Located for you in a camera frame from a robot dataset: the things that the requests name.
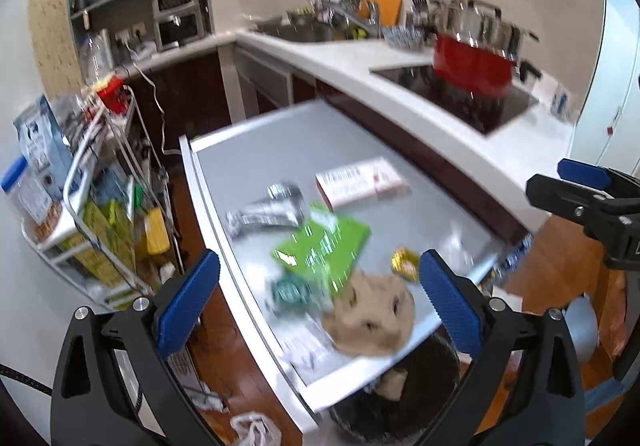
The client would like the black induction cooktop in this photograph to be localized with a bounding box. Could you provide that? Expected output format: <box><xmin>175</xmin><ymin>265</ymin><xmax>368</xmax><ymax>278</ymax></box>
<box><xmin>373</xmin><ymin>65</ymin><xmax>538</xmax><ymax>136</ymax></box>

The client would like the white power cable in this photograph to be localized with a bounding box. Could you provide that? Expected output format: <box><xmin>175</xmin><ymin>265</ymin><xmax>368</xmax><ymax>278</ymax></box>
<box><xmin>130</xmin><ymin>56</ymin><xmax>182</xmax><ymax>157</ymax></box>

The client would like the grey air fryer oven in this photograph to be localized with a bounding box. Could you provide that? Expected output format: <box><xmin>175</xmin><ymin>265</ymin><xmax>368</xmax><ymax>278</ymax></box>
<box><xmin>152</xmin><ymin>0</ymin><xmax>205</xmax><ymax>51</ymax></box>

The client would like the yellow foil wrapper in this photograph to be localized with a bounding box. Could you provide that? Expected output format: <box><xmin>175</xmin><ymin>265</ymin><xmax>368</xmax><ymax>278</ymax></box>
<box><xmin>390</xmin><ymin>247</ymin><xmax>420</xmax><ymax>282</ymax></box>

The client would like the right hand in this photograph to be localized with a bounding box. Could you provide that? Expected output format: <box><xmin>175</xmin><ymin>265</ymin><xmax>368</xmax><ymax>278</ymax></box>
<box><xmin>599</xmin><ymin>270</ymin><xmax>629</xmax><ymax>360</ymax></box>

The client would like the white wire trolley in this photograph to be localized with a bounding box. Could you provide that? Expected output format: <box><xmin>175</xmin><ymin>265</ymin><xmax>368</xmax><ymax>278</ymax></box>
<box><xmin>23</xmin><ymin>87</ymin><xmax>184</xmax><ymax>309</ymax></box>

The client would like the blue patterned bowl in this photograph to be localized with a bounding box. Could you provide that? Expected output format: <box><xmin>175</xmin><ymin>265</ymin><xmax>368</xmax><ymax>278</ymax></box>
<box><xmin>382</xmin><ymin>25</ymin><xmax>424</xmax><ymax>50</ymax></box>

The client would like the large clear water bottle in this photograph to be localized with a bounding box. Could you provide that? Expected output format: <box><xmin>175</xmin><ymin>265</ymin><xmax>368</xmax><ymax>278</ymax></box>
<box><xmin>79</xmin><ymin>34</ymin><xmax>112</xmax><ymax>86</ymax></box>

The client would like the silver foil wrapper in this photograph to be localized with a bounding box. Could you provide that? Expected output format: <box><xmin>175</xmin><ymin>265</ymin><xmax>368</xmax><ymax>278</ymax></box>
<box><xmin>226</xmin><ymin>183</ymin><xmax>305</xmax><ymax>238</ymax></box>

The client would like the orange cutting board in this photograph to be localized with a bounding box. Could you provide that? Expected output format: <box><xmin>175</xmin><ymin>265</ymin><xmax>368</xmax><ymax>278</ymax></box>
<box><xmin>370</xmin><ymin>0</ymin><xmax>402</xmax><ymax>26</ymax></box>

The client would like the steel pot with lid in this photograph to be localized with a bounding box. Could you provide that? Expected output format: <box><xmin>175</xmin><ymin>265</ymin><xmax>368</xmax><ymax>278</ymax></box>
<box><xmin>431</xmin><ymin>0</ymin><xmax>539</xmax><ymax>61</ymax></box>

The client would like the white red medicine box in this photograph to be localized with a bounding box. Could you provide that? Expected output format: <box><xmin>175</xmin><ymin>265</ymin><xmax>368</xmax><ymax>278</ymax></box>
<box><xmin>314</xmin><ymin>157</ymin><xmax>410</xmax><ymax>211</ymax></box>

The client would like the steel kitchen sink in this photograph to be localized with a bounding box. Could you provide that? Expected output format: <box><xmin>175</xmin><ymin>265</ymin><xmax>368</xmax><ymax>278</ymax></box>
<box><xmin>255</xmin><ymin>21</ymin><xmax>346</xmax><ymax>44</ymax></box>

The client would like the white blue mug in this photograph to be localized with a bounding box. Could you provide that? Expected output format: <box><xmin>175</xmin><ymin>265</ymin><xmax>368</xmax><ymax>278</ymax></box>
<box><xmin>550</xmin><ymin>83</ymin><xmax>572</xmax><ymax>123</ymax></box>

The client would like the blue white coffee bag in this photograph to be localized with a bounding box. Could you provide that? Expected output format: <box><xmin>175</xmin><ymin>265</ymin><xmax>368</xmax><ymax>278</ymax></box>
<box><xmin>13</xmin><ymin>96</ymin><xmax>73</xmax><ymax>201</ymax></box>

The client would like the red container on trolley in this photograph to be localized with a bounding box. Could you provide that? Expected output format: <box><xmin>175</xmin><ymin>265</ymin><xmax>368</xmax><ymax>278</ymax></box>
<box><xmin>93</xmin><ymin>74</ymin><xmax>129</xmax><ymax>115</ymax></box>

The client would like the brown crumpled paper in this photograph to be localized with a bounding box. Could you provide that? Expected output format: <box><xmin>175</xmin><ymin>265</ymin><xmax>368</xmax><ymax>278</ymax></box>
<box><xmin>321</xmin><ymin>269</ymin><xmax>416</xmax><ymax>357</ymax></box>

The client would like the blue lid plastic jar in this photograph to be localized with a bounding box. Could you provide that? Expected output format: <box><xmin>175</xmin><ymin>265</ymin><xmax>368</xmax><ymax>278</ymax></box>
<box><xmin>1</xmin><ymin>155</ymin><xmax>60</xmax><ymax>243</ymax></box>

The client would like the green plastic pouch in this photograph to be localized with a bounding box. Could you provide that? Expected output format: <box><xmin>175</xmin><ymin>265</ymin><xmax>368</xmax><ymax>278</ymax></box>
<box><xmin>271</xmin><ymin>203</ymin><xmax>371</xmax><ymax>297</ymax></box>

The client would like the black trash bin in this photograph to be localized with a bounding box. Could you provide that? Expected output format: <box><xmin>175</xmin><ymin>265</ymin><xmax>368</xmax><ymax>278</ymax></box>
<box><xmin>329</xmin><ymin>333</ymin><xmax>461</xmax><ymax>445</ymax></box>

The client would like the red cooking pot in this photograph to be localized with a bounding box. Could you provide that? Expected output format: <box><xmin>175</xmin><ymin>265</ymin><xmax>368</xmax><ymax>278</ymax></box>
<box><xmin>433</xmin><ymin>34</ymin><xmax>514</xmax><ymax>100</ymax></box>

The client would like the chrome faucet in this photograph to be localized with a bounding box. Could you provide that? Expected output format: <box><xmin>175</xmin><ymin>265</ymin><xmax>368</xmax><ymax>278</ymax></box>
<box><xmin>312</xmin><ymin>0</ymin><xmax>383</xmax><ymax>38</ymax></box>

